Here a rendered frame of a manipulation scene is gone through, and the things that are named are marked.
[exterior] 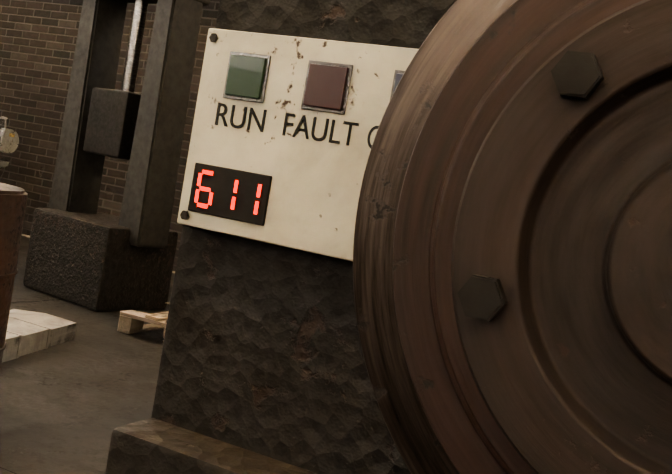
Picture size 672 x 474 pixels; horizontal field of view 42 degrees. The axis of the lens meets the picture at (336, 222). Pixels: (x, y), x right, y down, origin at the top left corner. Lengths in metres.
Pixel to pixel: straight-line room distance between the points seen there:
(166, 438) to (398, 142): 0.38
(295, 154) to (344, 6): 0.14
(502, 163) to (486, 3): 0.14
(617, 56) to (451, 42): 0.15
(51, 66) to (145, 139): 3.53
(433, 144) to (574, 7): 0.11
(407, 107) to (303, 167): 0.20
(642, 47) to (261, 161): 0.40
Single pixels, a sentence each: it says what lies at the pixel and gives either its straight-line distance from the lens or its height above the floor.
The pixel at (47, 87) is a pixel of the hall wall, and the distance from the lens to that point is 9.28.
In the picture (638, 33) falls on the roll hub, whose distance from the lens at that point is 0.46.
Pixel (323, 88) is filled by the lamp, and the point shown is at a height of 1.20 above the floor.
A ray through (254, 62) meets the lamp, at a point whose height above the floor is 1.21.
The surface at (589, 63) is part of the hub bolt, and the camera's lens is 0.46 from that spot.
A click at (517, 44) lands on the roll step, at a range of 0.55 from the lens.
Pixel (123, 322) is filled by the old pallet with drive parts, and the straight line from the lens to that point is 5.36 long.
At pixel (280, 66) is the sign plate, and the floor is 1.21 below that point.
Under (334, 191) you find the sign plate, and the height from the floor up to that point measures 1.11.
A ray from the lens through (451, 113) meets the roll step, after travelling 0.55.
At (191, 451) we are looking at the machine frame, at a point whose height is 0.87.
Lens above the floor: 1.13
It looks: 3 degrees down
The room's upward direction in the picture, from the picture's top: 10 degrees clockwise
